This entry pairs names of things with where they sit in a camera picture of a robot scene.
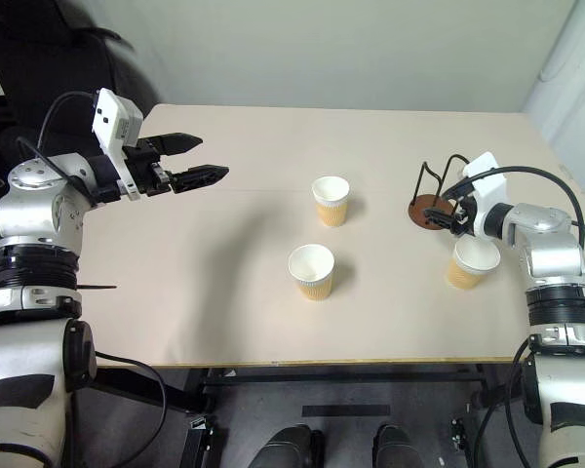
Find black cable under left arm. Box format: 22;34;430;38
94;350;169;467

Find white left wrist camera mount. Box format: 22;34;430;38
91;88;144;202

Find black cable under arm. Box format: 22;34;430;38
94;350;169;467
477;335;537;468

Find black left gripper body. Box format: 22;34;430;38
123;136;175;199

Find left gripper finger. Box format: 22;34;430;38
168;165;231;195
148;132;205;158

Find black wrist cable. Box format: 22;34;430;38
15;90;101;199
460;165;585;299

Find white wall pipe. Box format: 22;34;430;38
537;0;585;83

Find black floor tape strip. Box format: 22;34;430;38
301;404;391;418

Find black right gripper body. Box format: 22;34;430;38
441;177;477;238

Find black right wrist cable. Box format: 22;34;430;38
460;165;585;299

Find black cable under right arm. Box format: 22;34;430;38
477;335;537;468

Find ribbed tan paper cup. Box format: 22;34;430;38
287;244;335;303
446;236;502;292
311;175;351;229

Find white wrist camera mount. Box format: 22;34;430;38
91;88;144;202
461;151;510;241

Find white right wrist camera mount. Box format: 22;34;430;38
461;151;510;241

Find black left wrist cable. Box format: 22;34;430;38
15;90;101;199

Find brown coaster wire cup holder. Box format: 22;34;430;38
407;153;472;231

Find dark rounded shape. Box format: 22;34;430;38
249;423;324;468
371;422;423;468

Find black metal table frame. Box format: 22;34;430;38
77;361;499;468

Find black office chair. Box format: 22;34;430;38
0;0;163;206

